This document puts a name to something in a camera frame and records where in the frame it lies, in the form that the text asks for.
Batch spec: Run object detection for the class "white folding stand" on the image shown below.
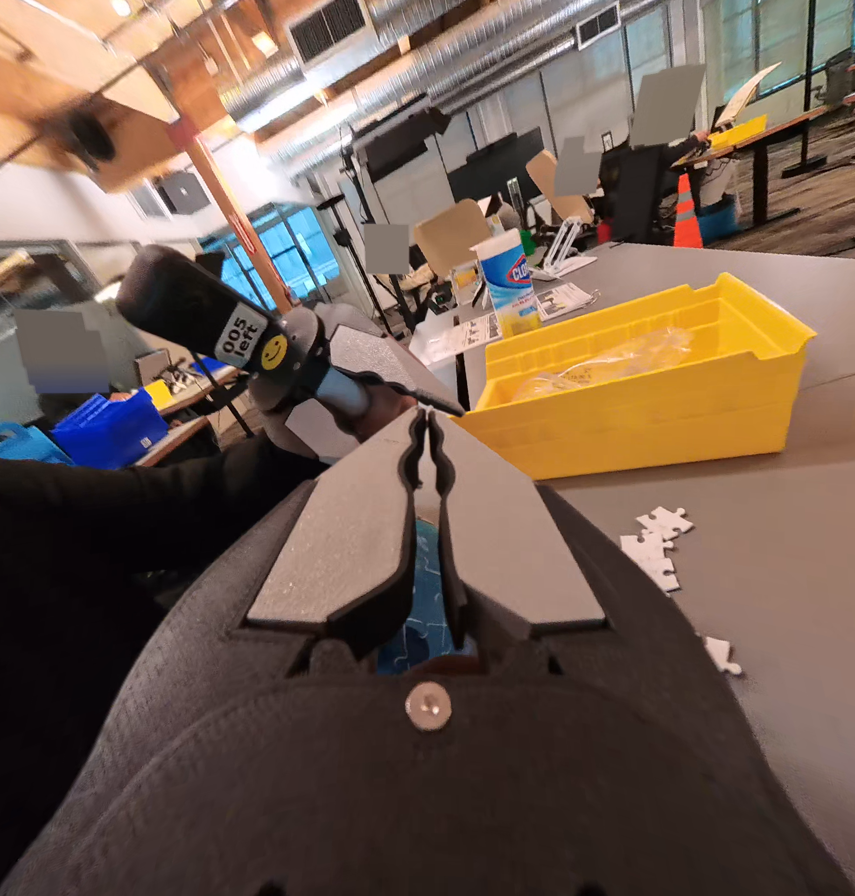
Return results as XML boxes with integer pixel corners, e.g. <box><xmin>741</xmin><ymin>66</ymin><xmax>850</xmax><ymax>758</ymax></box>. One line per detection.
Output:
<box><xmin>540</xmin><ymin>217</ymin><xmax>600</xmax><ymax>276</ymax></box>

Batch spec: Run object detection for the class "orange traffic cone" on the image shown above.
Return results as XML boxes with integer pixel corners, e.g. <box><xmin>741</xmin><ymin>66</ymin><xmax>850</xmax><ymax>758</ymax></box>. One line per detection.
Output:
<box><xmin>673</xmin><ymin>171</ymin><xmax>706</xmax><ymax>249</ymax></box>

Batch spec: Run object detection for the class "person's left hand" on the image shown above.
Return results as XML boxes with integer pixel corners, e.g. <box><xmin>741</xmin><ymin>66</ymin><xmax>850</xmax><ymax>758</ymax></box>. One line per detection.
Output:
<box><xmin>343</xmin><ymin>381</ymin><xmax>420</xmax><ymax>447</ymax></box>

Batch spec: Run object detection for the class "pile of white puzzle pieces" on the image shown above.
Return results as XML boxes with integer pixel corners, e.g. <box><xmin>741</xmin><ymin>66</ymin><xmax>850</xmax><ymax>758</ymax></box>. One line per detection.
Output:
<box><xmin>618</xmin><ymin>505</ymin><xmax>696</xmax><ymax>596</ymax></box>

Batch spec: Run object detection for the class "orange support column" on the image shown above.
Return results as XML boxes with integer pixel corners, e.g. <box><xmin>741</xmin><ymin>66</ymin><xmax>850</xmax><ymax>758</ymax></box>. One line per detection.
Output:
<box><xmin>165</xmin><ymin>118</ymin><xmax>293</xmax><ymax>314</ymax></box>

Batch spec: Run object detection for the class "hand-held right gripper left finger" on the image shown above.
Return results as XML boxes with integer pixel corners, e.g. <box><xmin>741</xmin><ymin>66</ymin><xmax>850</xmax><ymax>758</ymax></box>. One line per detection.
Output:
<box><xmin>245</xmin><ymin>408</ymin><xmax>428</xmax><ymax>662</ymax></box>

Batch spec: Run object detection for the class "white puzzle piece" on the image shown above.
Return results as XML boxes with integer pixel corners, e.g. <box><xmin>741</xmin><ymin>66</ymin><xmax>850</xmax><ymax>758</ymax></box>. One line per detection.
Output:
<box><xmin>701</xmin><ymin>633</ymin><xmax>745</xmax><ymax>677</ymax></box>

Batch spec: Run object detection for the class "yellow plastic bin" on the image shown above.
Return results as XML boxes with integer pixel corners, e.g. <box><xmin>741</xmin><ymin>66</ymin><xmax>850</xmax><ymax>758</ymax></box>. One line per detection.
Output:
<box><xmin>447</xmin><ymin>272</ymin><xmax>818</xmax><ymax>483</ymax></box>

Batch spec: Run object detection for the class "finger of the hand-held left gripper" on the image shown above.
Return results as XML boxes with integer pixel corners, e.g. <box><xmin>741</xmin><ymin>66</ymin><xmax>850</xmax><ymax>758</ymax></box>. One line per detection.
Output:
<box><xmin>327</xmin><ymin>323</ymin><xmax>465</xmax><ymax>419</ymax></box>
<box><xmin>282</xmin><ymin>400</ymin><xmax>365</xmax><ymax>463</ymax></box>

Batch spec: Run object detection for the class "printed paper leaflet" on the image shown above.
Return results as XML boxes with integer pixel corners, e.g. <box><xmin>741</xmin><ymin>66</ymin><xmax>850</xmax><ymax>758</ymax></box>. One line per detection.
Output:
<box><xmin>457</xmin><ymin>311</ymin><xmax>504</xmax><ymax>351</ymax></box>
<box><xmin>536</xmin><ymin>280</ymin><xmax>598</xmax><ymax>323</ymax></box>

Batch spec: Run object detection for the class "wooden board stand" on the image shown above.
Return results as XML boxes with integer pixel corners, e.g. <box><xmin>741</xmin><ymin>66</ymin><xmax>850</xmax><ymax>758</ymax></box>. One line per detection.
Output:
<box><xmin>526</xmin><ymin>149</ymin><xmax>595</xmax><ymax>225</ymax></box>
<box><xmin>413</xmin><ymin>199</ymin><xmax>493</xmax><ymax>281</ymax></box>

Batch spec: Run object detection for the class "clear plastic bag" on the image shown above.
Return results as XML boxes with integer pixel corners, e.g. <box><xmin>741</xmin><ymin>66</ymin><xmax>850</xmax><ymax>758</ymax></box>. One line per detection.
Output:
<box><xmin>510</xmin><ymin>328</ymin><xmax>696</xmax><ymax>406</ymax></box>

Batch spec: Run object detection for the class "blue puzzle ball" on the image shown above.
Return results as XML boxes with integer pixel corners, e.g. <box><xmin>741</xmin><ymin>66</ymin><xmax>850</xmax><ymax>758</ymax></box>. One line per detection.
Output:
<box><xmin>377</xmin><ymin>518</ymin><xmax>479</xmax><ymax>674</ymax></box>

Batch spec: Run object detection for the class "silver ventilation duct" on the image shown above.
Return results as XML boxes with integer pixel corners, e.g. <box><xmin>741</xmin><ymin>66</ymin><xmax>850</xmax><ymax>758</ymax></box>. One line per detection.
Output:
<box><xmin>221</xmin><ymin>0</ymin><xmax>680</xmax><ymax>137</ymax></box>

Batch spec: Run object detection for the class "person's left forearm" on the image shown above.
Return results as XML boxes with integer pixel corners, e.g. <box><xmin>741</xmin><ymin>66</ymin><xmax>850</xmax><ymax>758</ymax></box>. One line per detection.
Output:
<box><xmin>0</xmin><ymin>433</ymin><xmax>330</xmax><ymax>589</ymax></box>

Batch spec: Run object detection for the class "black monitor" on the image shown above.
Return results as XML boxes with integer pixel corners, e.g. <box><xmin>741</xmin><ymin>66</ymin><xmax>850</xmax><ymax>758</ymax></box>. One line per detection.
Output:
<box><xmin>445</xmin><ymin>128</ymin><xmax>546</xmax><ymax>205</ymax></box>

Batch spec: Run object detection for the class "blue plastic crate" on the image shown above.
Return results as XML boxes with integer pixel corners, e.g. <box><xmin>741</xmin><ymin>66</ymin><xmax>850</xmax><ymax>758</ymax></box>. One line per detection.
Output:
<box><xmin>0</xmin><ymin>422</ymin><xmax>71</xmax><ymax>464</ymax></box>
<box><xmin>49</xmin><ymin>387</ymin><xmax>171</xmax><ymax>471</ymax></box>

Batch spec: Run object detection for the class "black studio light panel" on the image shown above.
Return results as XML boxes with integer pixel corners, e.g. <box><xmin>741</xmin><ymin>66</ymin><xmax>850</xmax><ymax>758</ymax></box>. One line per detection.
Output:
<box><xmin>350</xmin><ymin>105</ymin><xmax>453</xmax><ymax>184</ymax></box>

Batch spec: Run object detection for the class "small yellow bin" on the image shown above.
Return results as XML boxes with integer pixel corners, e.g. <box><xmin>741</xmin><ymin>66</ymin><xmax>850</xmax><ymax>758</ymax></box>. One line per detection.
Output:
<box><xmin>708</xmin><ymin>114</ymin><xmax>769</xmax><ymax>151</ymax></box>

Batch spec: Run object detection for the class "long wooden desk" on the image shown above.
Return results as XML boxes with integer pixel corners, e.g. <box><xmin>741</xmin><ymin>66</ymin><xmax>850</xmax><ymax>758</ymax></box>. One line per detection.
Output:
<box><xmin>673</xmin><ymin>105</ymin><xmax>848</xmax><ymax>232</ymax></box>

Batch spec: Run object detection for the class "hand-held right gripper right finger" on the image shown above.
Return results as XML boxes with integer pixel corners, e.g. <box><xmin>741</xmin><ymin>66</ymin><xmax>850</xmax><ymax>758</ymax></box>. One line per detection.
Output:
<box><xmin>427</xmin><ymin>410</ymin><xmax>608</xmax><ymax>651</ymax></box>

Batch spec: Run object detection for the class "wipes canister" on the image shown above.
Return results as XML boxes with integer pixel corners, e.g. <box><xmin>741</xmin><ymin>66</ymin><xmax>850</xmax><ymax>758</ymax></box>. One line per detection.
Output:
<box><xmin>468</xmin><ymin>227</ymin><xmax>545</xmax><ymax>342</ymax></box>

